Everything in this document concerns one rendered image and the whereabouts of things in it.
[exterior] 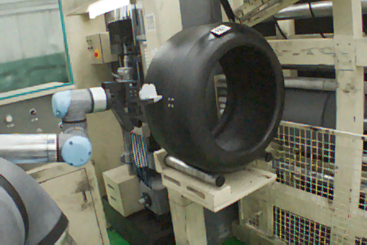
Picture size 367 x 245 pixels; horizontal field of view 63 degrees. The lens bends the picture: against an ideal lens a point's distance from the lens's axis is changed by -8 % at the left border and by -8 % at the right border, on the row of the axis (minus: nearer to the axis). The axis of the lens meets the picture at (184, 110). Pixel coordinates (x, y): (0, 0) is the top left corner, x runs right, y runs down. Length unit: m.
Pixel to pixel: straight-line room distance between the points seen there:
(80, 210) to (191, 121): 0.94
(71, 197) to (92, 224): 0.21
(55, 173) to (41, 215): 1.34
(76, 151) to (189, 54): 0.49
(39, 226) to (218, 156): 0.88
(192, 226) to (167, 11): 1.07
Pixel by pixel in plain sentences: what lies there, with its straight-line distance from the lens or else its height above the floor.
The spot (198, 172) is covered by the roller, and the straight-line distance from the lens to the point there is 1.29.
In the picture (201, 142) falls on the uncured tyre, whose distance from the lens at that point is 1.10.
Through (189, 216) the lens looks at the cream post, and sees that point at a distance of 1.70.
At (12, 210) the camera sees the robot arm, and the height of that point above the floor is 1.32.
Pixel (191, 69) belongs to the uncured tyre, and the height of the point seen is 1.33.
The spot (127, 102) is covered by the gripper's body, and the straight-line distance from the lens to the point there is 1.03.
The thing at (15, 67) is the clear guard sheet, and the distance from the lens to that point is 1.61.
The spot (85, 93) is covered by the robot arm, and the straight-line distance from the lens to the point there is 0.97.
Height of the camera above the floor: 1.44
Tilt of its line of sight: 13 degrees down
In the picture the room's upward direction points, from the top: 7 degrees counter-clockwise
